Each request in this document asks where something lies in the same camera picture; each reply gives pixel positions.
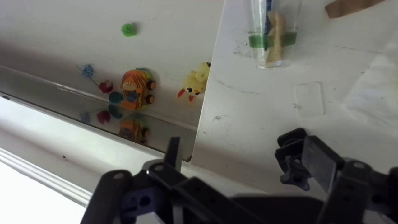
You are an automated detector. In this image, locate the orange toy car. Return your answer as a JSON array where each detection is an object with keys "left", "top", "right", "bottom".
[{"left": 121, "top": 68, "right": 157, "bottom": 111}]

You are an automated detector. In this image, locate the green pom-pom ball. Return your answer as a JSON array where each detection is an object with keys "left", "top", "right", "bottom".
[{"left": 121, "top": 22, "right": 138, "bottom": 37}]

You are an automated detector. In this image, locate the yellow duck toy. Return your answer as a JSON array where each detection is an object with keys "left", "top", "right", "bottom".
[{"left": 177, "top": 62, "right": 210, "bottom": 102}]

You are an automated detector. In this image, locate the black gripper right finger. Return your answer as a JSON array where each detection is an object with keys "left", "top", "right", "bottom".
[{"left": 301, "top": 135, "right": 345, "bottom": 193}]

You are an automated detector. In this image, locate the clear plastic bin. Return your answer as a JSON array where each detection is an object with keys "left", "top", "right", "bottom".
[{"left": 0, "top": 0, "right": 225, "bottom": 159}]

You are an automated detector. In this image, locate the small brown wooden block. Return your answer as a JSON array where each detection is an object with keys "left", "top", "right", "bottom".
[{"left": 325, "top": 0, "right": 383, "bottom": 18}]

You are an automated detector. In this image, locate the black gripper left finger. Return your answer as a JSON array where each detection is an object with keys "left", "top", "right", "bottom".
[{"left": 164, "top": 137, "right": 182, "bottom": 170}]

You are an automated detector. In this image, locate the clear plastic cup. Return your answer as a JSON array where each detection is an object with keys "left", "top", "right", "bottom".
[{"left": 249, "top": 0, "right": 302, "bottom": 68}]

